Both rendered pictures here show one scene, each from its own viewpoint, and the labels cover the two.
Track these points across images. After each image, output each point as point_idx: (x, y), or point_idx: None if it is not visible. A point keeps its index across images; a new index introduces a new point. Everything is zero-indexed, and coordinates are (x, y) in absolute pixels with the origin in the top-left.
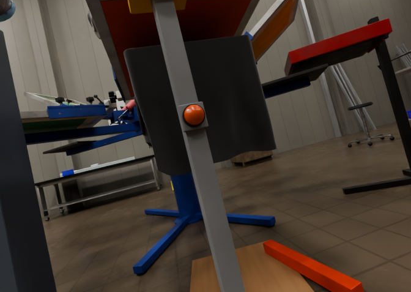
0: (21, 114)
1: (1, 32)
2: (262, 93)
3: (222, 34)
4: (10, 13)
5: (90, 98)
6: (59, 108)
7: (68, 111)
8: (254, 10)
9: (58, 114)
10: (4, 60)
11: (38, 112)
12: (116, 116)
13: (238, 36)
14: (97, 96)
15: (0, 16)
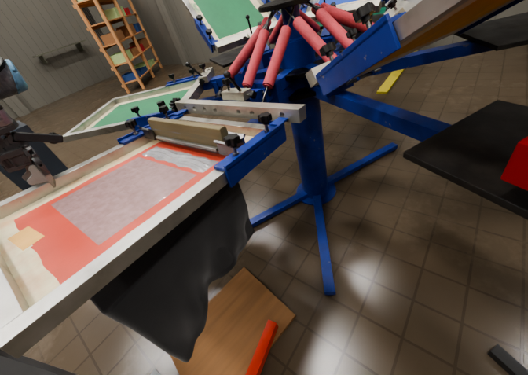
0: (114, 129)
1: (25, 128)
2: (153, 343)
3: (136, 226)
4: (21, 86)
5: (159, 105)
6: (136, 120)
7: (144, 123)
8: (100, 289)
9: (137, 126)
10: (44, 154)
11: (124, 126)
12: (216, 87)
13: (95, 305)
14: (188, 64)
15: (19, 93)
